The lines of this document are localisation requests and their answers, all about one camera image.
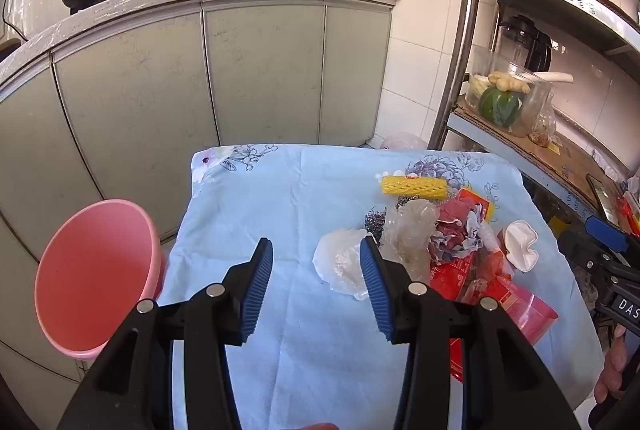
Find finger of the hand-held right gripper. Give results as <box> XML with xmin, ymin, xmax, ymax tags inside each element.
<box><xmin>559</xmin><ymin>230</ymin><xmax>621</xmax><ymax>281</ymax></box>
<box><xmin>585</xmin><ymin>215</ymin><xmax>630</xmax><ymax>253</ymax></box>

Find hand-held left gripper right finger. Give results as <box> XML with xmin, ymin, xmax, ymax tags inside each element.
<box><xmin>359</xmin><ymin>235</ymin><xmax>583</xmax><ymax>430</ymax></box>

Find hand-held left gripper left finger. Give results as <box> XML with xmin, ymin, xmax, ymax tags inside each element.
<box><xmin>56</xmin><ymin>237</ymin><xmax>275</xmax><ymax>430</ymax></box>

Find white plastic bag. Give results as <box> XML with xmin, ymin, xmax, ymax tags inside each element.
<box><xmin>313</xmin><ymin>229</ymin><xmax>373</xmax><ymax>301</ymax></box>

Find red cardboard box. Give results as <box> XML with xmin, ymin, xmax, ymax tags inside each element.
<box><xmin>429</xmin><ymin>187</ymin><xmax>518</xmax><ymax>306</ymax></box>

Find pink plastic bucket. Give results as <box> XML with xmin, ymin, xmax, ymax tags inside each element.
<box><xmin>34</xmin><ymin>199</ymin><xmax>168</xmax><ymax>361</ymax></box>

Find person's right hand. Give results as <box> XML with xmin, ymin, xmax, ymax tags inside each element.
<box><xmin>594</xmin><ymin>325</ymin><xmax>640</xmax><ymax>405</ymax></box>

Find red yellow packets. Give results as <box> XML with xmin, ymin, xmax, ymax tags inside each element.
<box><xmin>617</xmin><ymin>190</ymin><xmax>640</xmax><ymax>236</ymax></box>

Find white foam piece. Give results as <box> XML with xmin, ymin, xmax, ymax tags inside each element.
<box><xmin>502</xmin><ymin>220</ymin><xmax>540</xmax><ymax>272</ymax></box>

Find steel wool scourer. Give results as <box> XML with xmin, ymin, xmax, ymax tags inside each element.
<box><xmin>361</xmin><ymin>206</ymin><xmax>387</xmax><ymax>236</ymax></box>

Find clear crumpled plastic bag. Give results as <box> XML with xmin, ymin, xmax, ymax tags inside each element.
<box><xmin>380</xmin><ymin>199</ymin><xmax>441</xmax><ymax>281</ymax></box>

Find red transparent plastic bag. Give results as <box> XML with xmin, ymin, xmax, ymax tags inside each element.
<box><xmin>447</xmin><ymin>280</ymin><xmax>559</xmax><ymax>383</ymax></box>

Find blue floral cloth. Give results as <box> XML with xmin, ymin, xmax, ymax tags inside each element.
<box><xmin>159</xmin><ymin>143</ymin><xmax>606</xmax><ymax>430</ymax></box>

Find yellow foam net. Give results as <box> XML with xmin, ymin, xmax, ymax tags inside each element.
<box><xmin>380</xmin><ymin>175</ymin><xmax>452</xmax><ymax>201</ymax></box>

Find crumpled printed paper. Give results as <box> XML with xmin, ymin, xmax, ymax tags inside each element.
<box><xmin>427</xmin><ymin>205</ymin><xmax>501</xmax><ymax>263</ymax></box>

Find clear bag with brown contents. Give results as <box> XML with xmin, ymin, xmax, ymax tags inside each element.
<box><xmin>530</xmin><ymin>95</ymin><xmax>558</xmax><ymax>146</ymax></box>

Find clear plastic container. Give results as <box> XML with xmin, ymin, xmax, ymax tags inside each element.
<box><xmin>467</xmin><ymin>60</ymin><xmax>551</xmax><ymax>138</ymax></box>

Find thin plastic bag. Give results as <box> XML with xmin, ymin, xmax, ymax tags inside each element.
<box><xmin>380</xmin><ymin>131</ymin><xmax>428</xmax><ymax>151</ymax></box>

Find green squash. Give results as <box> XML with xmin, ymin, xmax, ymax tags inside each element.
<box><xmin>479</xmin><ymin>88</ymin><xmax>523</xmax><ymax>128</ymax></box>

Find ginger root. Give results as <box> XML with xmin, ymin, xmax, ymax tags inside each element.
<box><xmin>487</xmin><ymin>71</ymin><xmax>531</xmax><ymax>95</ymax></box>

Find grey kitchen cabinet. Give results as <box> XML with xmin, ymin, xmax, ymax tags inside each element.
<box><xmin>0</xmin><ymin>0</ymin><xmax>401</xmax><ymax>386</ymax></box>

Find metal storage rack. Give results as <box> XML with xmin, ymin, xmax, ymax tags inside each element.
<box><xmin>427</xmin><ymin>0</ymin><xmax>640</xmax><ymax>251</ymax></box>

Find black cable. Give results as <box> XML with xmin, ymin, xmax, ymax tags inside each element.
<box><xmin>0</xmin><ymin>0</ymin><xmax>26</xmax><ymax>42</ymax></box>

